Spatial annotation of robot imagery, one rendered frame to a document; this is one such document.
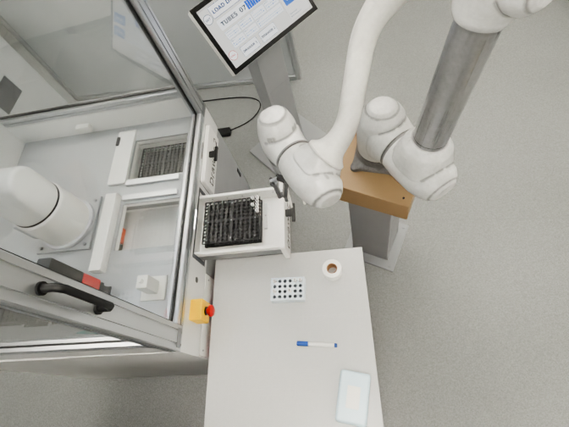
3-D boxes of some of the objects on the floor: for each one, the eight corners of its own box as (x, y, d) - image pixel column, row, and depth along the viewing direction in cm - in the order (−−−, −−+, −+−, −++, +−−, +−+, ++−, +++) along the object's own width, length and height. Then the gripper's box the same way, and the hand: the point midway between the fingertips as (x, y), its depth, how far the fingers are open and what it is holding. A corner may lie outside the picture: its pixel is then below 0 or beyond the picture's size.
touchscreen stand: (345, 149, 254) (331, 11, 165) (297, 193, 246) (256, 73, 157) (295, 113, 277) (260, -25, 188) (251, 152, 269) (190, 28, 180)
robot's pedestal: (408, 226, 220) (424, 149, 154) (392, 272, 210) (402, 210, 144) (359, 211, 231) (355, 133, 165) (342, 254, 221) (329, 190, 155)
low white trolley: (365, 297, 207) (361, 246, 141) (380, 426, 179) (385, 439, 112) (262, 304, 217) (215, 259, 151) (262, 428, 189) (202, 440, 122)
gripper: (312, 146, 111) (319, 188, 132) (256, 160, 112) (272, 199, 133) (317, 167, 108) (323, 206, 128) (260, 180, 109) (275, 218, 129)
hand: (295, 197), depth 128 cm, fingers open, 4 cm apart
